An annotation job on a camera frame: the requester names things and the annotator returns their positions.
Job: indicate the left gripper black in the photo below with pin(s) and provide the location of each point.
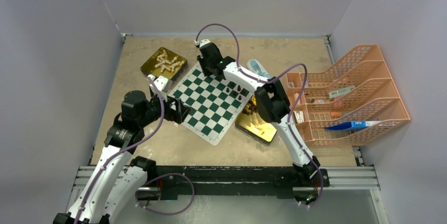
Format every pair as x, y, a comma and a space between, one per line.
173, 115

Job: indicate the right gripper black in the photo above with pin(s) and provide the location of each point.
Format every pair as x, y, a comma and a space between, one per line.
206, 72

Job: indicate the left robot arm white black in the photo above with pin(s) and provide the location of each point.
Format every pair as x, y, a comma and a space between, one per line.
118, 175

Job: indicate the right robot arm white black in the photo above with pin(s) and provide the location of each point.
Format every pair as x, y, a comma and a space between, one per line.
272, 104

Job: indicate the green white chess mat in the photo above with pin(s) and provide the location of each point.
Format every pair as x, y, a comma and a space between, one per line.
213, 110

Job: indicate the white chess pieces pile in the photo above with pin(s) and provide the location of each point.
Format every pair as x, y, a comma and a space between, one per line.
166, 64

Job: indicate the gold tin white pieces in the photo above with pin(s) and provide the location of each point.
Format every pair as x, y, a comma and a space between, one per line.
148, 66

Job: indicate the brown chess pieces pile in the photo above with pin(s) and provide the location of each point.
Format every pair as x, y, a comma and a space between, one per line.
250, 109

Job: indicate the gold tin brown pieces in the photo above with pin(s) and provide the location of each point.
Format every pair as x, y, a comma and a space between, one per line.
255, 127

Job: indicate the blue white packaged item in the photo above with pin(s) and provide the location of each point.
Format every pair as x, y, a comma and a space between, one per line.
256, 67

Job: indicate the white device in organizer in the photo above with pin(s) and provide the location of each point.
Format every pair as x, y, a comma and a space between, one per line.
299, 117

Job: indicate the white label card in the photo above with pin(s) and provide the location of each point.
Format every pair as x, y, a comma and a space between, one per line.
340, 92

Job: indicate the peach plastic file organizer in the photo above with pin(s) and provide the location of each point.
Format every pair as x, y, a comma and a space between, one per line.
375, 98

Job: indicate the blue box in organizer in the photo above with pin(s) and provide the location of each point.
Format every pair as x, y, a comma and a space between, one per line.
352, 125

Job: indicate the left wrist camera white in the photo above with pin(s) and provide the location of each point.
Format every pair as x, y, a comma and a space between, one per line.
162, 84

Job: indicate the black metal base frame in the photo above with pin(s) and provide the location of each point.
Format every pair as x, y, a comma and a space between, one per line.
281, 182

